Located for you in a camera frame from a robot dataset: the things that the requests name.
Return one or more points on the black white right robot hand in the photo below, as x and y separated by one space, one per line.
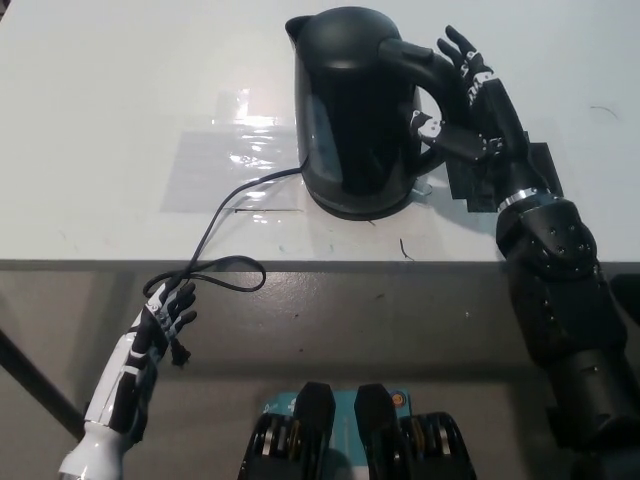
502 120

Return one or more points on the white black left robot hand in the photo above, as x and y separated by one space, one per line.
127 360

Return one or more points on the black electric kettle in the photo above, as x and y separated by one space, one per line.
350 100

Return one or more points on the black round kettle base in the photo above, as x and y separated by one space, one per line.
360 213

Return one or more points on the black teal robot torso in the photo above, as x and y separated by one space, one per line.
315 440

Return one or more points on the black tape patch on table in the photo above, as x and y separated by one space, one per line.
462 185

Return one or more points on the clear plastic sheet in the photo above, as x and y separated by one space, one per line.
200 170

